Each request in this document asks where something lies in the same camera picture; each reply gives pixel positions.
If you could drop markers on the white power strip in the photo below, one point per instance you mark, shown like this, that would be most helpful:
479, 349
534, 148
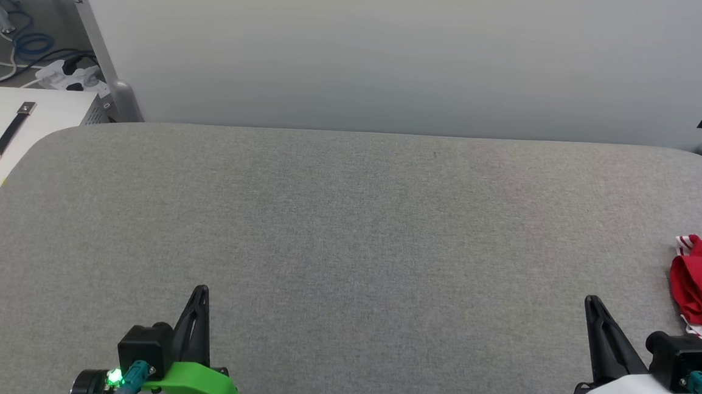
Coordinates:
69, 76

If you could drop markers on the white metal equipment box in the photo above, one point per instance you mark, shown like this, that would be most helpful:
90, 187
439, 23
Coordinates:
51, 112

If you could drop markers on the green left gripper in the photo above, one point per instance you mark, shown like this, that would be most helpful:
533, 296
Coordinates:
205, 386

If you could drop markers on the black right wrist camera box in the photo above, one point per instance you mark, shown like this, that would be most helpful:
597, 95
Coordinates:
679, 357

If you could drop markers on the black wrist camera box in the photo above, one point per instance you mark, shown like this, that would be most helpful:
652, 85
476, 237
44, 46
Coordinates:
144, 346
679, 357

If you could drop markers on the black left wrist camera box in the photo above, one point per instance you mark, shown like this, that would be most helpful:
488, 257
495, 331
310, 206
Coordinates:
144, 346

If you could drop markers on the grey partition post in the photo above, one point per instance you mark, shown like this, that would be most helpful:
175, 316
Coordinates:
106, 66

